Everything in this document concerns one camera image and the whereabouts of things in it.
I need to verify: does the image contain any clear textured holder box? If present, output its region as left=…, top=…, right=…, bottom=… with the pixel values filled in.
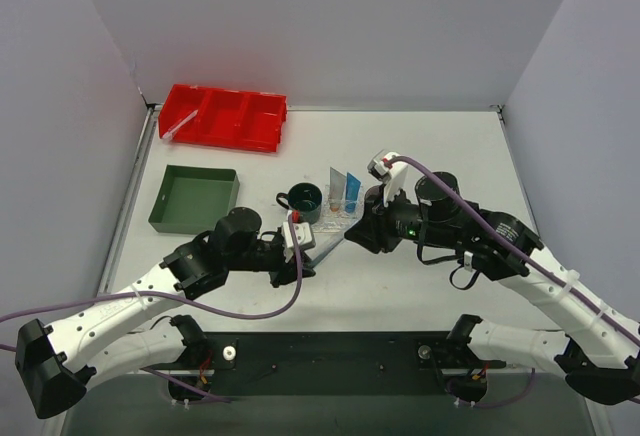
left=319, top=184, right=364, bottom=221

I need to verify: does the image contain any blue toothpaste tube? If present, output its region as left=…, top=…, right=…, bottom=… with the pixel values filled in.
left=344, top=173, right=361, bottom=214

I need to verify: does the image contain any white toothpaste tube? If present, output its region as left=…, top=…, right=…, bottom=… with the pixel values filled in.
left=328, top=167, right=347, bottom=212

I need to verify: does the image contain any dark green mug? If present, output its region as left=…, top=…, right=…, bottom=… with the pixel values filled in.
left=275, top=182, right=322, bottom=224

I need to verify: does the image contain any pink white toothbrush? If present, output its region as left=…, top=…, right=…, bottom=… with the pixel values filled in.
left=161, top=110, right=198, bottom=141

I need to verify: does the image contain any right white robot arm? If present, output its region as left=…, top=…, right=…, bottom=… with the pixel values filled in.
left=346, top=172, right=639, bottom=405

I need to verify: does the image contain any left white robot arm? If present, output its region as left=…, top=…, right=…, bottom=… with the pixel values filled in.
left=15, top=207, right=315, bottom=419

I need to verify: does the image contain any clear textured oval tray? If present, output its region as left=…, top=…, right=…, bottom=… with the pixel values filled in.
left=281, top=218, right=358, bottom=239

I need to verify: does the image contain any green metal tray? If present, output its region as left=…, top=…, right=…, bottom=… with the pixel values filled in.
left=148, top=165, right=240, bottom=235

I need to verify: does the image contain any red divided plastic bin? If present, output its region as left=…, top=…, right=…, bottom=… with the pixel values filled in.
left=158, top=84, right=287, bottom=153

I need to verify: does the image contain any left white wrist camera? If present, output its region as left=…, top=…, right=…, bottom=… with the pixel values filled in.
left=281, top=210, right=316, bottom=260

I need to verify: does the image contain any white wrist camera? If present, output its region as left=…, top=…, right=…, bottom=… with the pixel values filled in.
left=281, top=210, right=316, bottom=260
left=367, top=149, right=408, bottom=207

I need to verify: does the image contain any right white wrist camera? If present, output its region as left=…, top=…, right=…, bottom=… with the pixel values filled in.
left=367, top=149, right=408, bottom=207

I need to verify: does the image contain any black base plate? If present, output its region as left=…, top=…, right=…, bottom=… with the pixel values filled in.
left=157, top=331, right=506, bottom=398

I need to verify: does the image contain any aluminium frame rail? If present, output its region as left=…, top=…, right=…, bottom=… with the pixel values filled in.
left=59, top=330, right=599, bottom=377

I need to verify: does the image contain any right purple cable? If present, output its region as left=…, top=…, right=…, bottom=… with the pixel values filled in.
left=384, top=155, right=640, bottom=410

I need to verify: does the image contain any purple cable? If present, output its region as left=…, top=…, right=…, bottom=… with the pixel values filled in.
left=384, top=155, right=640, bottom=410
left=0, top=213, right=306, bottom=402

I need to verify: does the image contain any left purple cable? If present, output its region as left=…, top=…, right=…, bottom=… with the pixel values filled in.
left=0, top=213, right=306, bottom=402

